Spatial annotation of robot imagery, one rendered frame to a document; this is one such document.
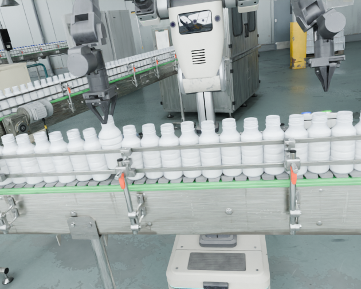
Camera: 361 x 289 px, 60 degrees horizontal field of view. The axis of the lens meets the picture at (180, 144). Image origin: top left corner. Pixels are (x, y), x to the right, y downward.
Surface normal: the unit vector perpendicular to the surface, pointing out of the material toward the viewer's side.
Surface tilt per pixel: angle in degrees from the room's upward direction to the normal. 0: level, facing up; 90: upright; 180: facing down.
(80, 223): 90
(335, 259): 0
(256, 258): 0
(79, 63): 90
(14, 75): 90
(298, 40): 90
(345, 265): 0
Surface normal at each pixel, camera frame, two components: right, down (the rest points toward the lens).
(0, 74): 0.88, 0.07
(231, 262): -0.13, -0.92
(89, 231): -0.16, 0.38
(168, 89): -0.46, 0.38
